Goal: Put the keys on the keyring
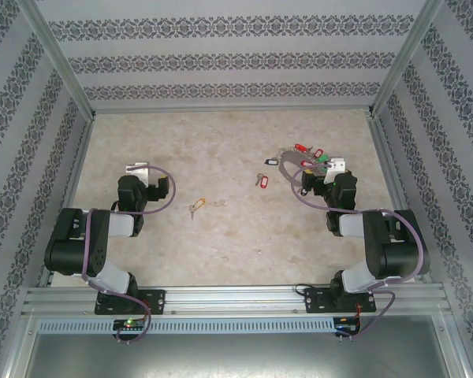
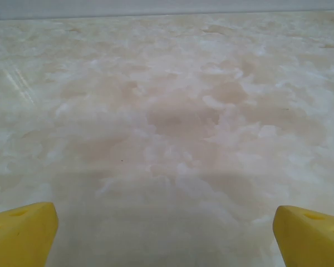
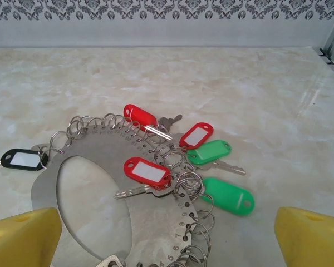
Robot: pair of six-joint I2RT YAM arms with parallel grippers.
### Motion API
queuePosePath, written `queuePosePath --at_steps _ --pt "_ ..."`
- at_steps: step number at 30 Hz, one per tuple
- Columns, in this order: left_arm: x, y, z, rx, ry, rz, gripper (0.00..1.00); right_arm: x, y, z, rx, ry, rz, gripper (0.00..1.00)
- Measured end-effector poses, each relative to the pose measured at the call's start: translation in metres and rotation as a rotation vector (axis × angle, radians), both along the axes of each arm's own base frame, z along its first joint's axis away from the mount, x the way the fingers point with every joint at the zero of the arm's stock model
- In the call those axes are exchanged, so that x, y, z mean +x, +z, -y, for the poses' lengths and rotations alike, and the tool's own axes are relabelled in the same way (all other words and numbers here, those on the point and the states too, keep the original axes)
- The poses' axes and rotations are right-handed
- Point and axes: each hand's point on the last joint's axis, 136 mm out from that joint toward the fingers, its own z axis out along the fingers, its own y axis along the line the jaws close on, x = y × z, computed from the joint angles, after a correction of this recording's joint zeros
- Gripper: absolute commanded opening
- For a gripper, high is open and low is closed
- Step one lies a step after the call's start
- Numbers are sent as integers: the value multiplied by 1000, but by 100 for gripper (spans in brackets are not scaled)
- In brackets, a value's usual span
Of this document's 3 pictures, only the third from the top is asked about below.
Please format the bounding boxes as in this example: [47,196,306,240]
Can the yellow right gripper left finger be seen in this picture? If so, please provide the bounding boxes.
[0,207,62,267]

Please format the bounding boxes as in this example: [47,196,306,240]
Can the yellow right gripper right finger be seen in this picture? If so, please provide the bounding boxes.
[274,206,334,267]

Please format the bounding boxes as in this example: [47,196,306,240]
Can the black plastic key tag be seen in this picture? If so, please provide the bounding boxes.
[0,148,49,170]

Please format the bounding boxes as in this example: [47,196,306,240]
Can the green plastic key tag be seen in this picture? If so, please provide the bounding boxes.
[186,139,232,166]
[202,177,256,217]

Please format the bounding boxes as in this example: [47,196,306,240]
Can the red plastic key tag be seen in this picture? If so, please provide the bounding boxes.
[123,104,158,132]
[123,156,173,191]
[179,122,214,150]

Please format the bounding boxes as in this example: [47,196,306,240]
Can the grey key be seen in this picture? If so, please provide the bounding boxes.
[157,113,184,134]

